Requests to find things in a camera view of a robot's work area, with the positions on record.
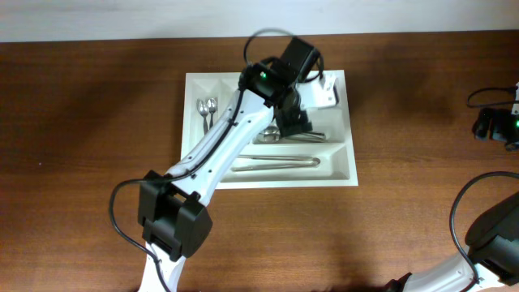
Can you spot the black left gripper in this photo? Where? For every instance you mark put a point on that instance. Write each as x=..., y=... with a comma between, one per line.
x=295, y=124

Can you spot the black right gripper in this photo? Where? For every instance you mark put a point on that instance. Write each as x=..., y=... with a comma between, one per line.
x=487, y=124

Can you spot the large silver spoon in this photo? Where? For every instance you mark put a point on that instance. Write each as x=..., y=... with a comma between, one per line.
x=276, y=137
x=275, y=129

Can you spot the dark chopstick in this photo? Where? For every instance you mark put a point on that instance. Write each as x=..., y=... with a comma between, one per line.
x=281, y=158
x=282, y=166

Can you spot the small grey spoon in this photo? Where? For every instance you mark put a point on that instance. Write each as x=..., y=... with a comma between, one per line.
x=212, y=108
x=202, y=109

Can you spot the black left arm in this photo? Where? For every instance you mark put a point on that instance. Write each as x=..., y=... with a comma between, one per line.
x=173, y=207

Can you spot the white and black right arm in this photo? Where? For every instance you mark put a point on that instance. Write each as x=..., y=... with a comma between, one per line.
x=487, y=259

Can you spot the white cutlery tray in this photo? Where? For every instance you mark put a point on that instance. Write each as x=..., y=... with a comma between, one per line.
x=336, y=154

